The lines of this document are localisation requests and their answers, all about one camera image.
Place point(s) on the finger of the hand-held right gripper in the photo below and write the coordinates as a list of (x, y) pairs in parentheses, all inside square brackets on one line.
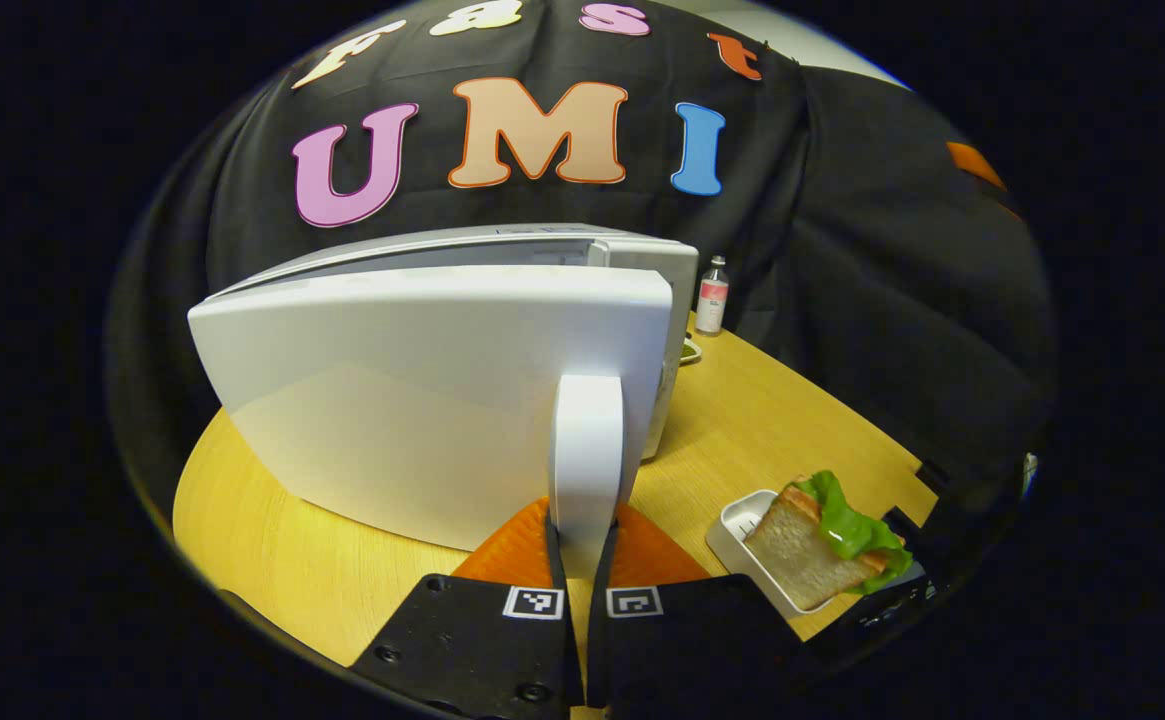
[(907, 528), (882, 612)]

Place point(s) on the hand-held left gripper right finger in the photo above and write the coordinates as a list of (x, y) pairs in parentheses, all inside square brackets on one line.
[(682, 650)]

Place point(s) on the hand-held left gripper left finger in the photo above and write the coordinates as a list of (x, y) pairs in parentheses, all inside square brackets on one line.
[(472, 640)]

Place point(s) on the lettuce sandwich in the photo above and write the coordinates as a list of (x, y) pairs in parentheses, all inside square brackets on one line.
[(812, 550)]

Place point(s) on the white microwave oven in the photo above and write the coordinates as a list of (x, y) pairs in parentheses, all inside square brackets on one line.
[(422, 400)]

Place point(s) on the white plastic food tray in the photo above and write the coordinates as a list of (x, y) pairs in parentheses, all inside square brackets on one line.
[(742, 525)]

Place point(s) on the black backdrop cloth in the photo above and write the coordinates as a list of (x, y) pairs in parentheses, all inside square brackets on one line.
[(892, 300)]

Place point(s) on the white divided dish of grains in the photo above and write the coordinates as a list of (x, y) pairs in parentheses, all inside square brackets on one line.
[(690, 352)]

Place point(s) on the clear bottle with pink label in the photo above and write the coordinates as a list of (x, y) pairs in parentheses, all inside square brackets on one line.
[(712, 300)]

